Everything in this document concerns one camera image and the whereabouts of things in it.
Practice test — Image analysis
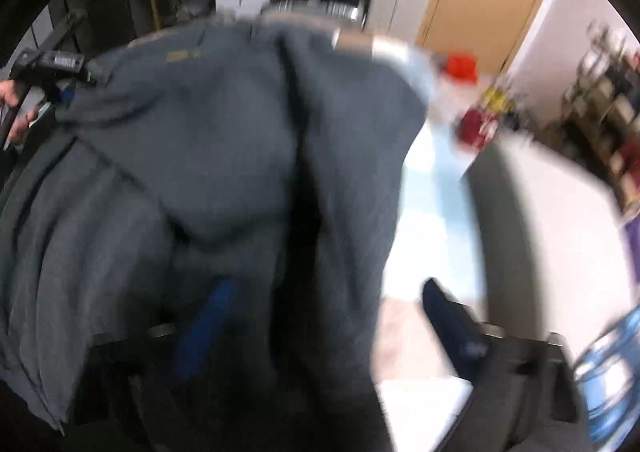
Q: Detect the person's left hand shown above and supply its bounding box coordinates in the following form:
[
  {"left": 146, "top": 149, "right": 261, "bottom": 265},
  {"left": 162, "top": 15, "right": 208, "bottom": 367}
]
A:
[{"left": 0, "top": 81, "right": 47, "bottom": 144}]

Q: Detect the cluttered storage shelf rack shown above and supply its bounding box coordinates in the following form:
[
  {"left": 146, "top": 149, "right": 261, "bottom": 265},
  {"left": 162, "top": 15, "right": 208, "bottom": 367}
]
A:
[{"left": 560, "top": 22, "right": 640, "bottom": 213}]

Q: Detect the purple cloth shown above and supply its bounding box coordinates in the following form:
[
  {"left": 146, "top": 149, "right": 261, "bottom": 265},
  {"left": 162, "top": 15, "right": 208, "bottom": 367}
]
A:
[{"left": 622, "top": 217, "right": 640, "bottom": 263}]

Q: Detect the dark grey fleece garment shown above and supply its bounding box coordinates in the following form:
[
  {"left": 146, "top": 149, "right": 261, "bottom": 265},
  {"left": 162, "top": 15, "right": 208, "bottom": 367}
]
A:
[{"left": 0, "top": 14, "right": 431, "bottom": 452}]

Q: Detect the dark red packet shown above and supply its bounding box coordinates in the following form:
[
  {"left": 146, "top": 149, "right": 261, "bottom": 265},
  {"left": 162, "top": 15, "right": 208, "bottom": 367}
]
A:
[{"left": 457, "top": 107, "right": 501, "bottom": 150}]

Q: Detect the small yellow item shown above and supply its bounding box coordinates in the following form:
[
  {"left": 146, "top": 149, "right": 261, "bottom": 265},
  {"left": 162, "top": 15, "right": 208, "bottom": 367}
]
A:
[{"left": 482, "top": 87, "right": 516, "bottom": 115}]

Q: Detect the red container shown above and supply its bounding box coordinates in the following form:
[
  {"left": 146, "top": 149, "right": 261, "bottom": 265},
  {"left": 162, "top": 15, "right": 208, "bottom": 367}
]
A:
[{"left": 442, "top": 54, "right": 479, "bottom": 83}]

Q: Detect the blue water bottle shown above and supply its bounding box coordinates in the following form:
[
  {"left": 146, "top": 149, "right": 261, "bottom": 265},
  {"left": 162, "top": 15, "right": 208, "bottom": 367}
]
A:
[{"left": 572, "top": 304, "right": 640, "bottom": 445}]

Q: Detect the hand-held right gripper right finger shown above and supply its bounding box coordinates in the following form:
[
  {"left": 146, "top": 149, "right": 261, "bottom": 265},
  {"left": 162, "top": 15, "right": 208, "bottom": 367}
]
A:
[{"left": 421, "top": 278, "right": 593, "bottom": 452}]

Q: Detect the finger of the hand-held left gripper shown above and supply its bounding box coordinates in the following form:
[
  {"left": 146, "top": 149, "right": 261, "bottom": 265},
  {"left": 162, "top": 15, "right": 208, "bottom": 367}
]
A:
[{"left": 50, "top": 81, "right": 98, "bottom": 109}]

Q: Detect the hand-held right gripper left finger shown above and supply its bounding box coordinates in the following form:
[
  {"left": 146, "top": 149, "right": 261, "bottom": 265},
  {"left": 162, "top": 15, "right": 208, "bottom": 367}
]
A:
[{"left": 92, "top": 279, "right": 238, "bottom": 433}]

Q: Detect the silver tool case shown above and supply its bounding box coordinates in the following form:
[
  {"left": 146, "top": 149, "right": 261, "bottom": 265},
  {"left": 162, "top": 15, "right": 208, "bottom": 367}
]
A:
[{"left": 332, "top": 27, "right": 421, "bottom": 65}]

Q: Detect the checkered blanket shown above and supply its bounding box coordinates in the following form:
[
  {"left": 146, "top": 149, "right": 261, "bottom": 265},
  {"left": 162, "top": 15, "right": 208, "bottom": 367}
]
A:
[{"left": 382, "top": 44, "right": 493, "bottom": 388}]

